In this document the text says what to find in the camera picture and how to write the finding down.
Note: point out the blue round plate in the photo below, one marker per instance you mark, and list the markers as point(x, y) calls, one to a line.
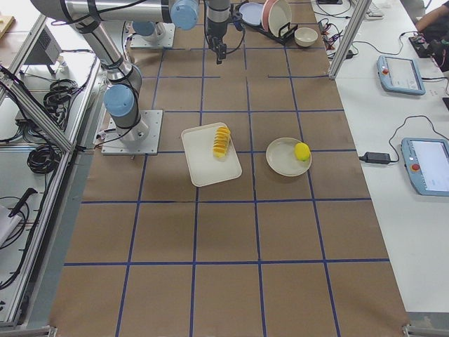
point(251, 13)

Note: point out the orange sliced bread loaf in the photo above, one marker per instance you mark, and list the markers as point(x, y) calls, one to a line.
point(221, 141)

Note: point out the pink plate in rack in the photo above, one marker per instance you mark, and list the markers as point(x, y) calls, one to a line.
point(266, 10)

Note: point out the cream plate in rack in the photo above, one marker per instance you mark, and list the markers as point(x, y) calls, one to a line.
point(280, 18)

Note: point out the cream round plate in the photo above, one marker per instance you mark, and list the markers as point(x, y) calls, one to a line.
point(281, 158)

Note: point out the black dish rack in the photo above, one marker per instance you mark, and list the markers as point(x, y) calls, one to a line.
point(281, 40)

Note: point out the cream bowl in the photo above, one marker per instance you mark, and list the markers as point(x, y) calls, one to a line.
point(305, 37)

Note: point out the cream rectangular tray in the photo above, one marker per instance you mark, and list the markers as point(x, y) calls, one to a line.
point(204, 167)

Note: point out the yellow lemon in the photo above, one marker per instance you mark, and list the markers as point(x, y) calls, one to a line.
point(302, 151)

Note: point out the black power adapter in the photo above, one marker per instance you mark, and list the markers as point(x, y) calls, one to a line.
point(376, 158)

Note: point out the far blue teach pendant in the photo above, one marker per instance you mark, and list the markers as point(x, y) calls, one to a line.
point(400, 75)

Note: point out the blue teach pendant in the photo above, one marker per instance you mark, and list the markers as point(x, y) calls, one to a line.
point(426, 161)
point(400, 75)

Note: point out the near blue teach pendant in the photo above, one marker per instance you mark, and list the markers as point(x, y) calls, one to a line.
point(426, 161)

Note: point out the aluminium frame post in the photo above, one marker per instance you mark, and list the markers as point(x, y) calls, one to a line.
point(348, 37)

